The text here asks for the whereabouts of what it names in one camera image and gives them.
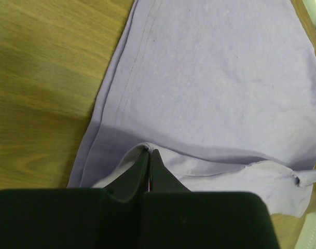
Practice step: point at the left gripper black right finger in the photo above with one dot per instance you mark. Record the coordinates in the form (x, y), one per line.
(160, 178)

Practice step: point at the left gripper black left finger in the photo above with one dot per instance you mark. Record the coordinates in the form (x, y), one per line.
(132, 183)

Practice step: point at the purple t shirt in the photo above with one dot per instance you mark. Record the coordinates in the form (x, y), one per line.
(224, 90)

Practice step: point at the white plastic laundry basket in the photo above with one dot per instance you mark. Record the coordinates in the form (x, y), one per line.
(307, 237)

